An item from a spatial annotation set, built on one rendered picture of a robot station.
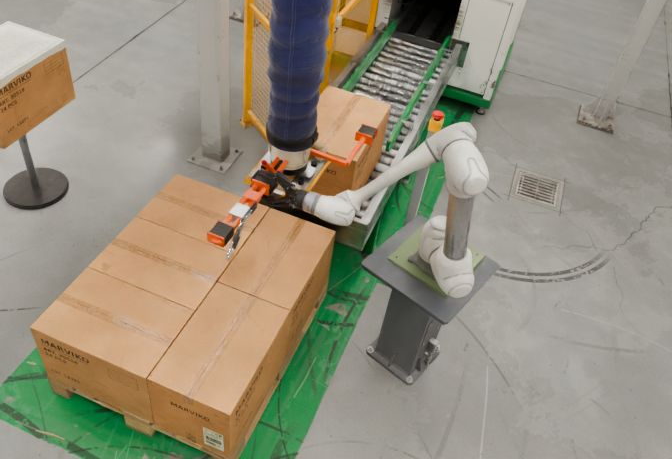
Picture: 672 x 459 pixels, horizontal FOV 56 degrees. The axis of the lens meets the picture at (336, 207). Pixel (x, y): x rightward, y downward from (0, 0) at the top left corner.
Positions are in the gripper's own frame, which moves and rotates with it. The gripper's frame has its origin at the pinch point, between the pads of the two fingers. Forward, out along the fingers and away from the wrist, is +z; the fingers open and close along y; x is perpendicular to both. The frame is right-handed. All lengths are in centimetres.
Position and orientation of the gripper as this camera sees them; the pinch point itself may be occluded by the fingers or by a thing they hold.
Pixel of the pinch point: (262, 184)
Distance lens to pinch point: 267.2
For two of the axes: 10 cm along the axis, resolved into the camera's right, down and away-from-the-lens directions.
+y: -1.1, 7.3, 6.8
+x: 3.8, -6.0, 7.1
